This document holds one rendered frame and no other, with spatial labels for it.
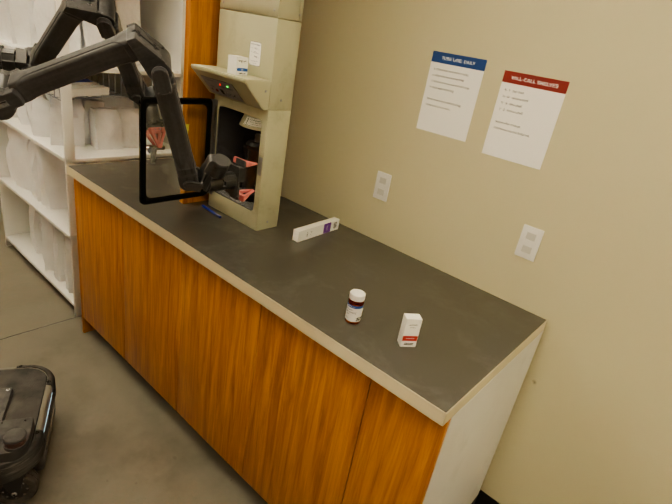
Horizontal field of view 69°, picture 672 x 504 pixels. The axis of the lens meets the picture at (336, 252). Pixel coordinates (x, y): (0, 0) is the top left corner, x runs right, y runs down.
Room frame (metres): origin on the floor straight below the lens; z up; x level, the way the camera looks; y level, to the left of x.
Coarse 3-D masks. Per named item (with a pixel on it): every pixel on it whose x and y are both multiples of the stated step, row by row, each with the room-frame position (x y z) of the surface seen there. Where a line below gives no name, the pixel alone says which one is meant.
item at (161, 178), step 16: (192, 112) 1.87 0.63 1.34; (160, 128) 1.76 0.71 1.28; (192, 128) 1.87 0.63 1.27; (160, 144) 1.76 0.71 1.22; (192, 144) 1.88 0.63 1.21; (160, 160) 1.76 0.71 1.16; (160, 176) 1.76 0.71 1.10; (176, 176) 1.82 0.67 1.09; (160, 192) 1.77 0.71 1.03; (176, 192) 1.82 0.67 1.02
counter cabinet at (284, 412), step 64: (128, 256) 1.85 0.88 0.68; (128, 320) 1.86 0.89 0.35; (192, 320) 1.56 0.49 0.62; (256, 320) 1.35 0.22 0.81; (192, 384) 1.55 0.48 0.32; (256, 384) 1.33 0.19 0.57; (320, 384) 1.16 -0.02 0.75; (512, 384) 1.34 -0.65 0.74; (256, 448) 1.30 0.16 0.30; (320, 448) 1.14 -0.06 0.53; (384, 448) 1.01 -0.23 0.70; (448, 448) 0.98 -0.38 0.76
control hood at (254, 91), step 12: (204, 72) 1.83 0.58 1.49; (216, 72) 1.78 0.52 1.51; (204, 84) 1.92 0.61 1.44; (240, 84) 1.71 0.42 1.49; (252, 84) 1.70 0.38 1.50; (264, 84) 1.75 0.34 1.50; (240, 96) 1.79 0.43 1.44; (252, 96) 1.72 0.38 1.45; (264, 96) 1.75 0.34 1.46; (264, 108) 1.75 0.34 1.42
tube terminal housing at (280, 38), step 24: (240, 24) 1.89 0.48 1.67; (264, 24) 1.81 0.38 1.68; (288, 24) 1.81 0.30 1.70; (240, 48) 1.88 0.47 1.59; (264, 48) 1.80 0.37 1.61; (288, 48) 1.82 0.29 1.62; (264, 72) 1.79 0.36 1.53; (288, 72) 1.83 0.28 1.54; (216, 96) 1.96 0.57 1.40; (288, 96) 1.84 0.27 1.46; (264, 120) 1.78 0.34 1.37; (288, 120) 1.85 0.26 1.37; (264, 144) 1.77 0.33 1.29; (264, 168) 1.78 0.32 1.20; (264, 192) 1.79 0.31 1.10; (240, 216) 1.83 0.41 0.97; (264, 216) 1.80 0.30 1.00
